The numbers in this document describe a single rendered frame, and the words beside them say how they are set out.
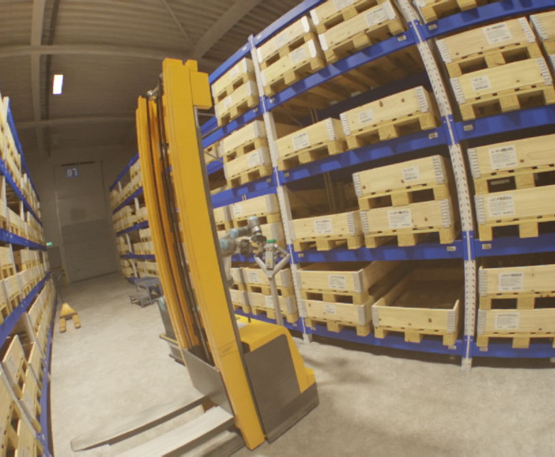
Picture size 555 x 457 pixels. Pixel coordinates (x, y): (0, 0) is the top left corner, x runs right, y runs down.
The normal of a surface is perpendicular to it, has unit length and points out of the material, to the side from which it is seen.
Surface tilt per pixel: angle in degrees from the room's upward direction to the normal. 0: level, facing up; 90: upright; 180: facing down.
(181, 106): 90
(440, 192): 90
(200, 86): 90
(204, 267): 90
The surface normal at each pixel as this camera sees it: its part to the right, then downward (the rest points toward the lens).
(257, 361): 0.69, -0.08
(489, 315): -0.71, 0.17
